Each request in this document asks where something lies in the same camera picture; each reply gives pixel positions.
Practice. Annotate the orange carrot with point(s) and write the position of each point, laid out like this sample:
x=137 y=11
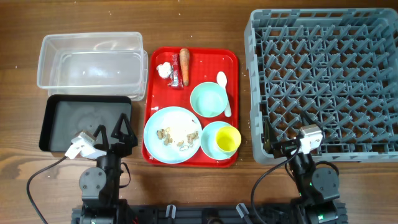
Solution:
x=184 y=65

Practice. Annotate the peanut shell food scraps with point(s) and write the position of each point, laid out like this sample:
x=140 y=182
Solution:
x=180 y=138

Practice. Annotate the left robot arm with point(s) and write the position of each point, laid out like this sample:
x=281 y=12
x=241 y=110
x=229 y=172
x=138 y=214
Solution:
x=100 y=184

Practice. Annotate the yellow plastic cup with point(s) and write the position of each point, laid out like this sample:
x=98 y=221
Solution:
x=228 y=139

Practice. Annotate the black plastic waste tray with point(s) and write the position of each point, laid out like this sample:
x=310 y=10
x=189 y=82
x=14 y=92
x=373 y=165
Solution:
x=67 y=115

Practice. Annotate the clear plastic waste bin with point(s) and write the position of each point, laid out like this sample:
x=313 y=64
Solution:
x=94 y=63

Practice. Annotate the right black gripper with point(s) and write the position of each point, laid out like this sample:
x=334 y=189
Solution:
x=283 y=145

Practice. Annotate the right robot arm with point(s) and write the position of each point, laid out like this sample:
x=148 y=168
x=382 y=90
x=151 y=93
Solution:
x=316 y=182

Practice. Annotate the white plastic spoon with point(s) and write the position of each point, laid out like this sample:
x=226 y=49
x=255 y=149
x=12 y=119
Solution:
x=222 y=81

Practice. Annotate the grey dishwasher rack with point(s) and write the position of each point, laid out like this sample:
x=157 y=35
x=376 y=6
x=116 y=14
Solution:
x=337 y=65

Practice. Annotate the light blue small bowl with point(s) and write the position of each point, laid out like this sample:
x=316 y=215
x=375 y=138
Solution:
x=208 y=141

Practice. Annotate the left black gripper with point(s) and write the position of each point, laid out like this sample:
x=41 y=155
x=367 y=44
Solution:
x=129 y=140

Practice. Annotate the large light blue plate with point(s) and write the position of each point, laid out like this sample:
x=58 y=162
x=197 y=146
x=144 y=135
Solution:
x=174 y=117

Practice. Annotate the red plastic serving tray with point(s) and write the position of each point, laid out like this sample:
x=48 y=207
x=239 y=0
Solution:
x=203 y=67

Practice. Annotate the mint green bowl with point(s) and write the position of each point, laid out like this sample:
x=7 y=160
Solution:
x=208 y=99

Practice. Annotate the red snack wrapper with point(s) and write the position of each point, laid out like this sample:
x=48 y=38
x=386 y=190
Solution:
x=175 y=76

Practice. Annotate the white tissue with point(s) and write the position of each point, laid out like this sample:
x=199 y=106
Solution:
x=164 y=70

